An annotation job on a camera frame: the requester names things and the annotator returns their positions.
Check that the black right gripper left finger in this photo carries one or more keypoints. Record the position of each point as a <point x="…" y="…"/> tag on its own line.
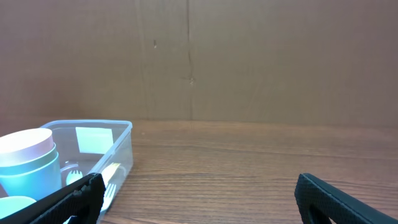
<point x="79" y="202"/>

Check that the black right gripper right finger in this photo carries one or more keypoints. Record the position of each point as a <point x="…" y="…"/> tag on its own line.
<point x="320" y="202"/>

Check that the white spoon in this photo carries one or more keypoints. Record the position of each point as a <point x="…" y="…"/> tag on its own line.
<point x="73" y="176"/>

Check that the white fork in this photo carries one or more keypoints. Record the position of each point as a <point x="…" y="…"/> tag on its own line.
<point x="108" y="196"/>

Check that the yellow fork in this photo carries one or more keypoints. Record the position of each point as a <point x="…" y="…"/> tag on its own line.
<point x="109" y="171"/>

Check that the blue cup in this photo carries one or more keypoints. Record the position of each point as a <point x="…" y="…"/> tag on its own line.
<point x="35" y="184"/>

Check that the green cup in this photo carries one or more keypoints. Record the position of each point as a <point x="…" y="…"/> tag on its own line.
<point x="32" y="164"/>

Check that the white cup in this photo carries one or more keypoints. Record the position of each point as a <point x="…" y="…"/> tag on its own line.
<point x="26" y="145"/>

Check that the teal bowl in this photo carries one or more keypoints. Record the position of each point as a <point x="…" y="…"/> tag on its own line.
<point x="13" y="204"/>

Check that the clear plastic container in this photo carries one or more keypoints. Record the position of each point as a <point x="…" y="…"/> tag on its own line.
<point x="91" y="145"/>

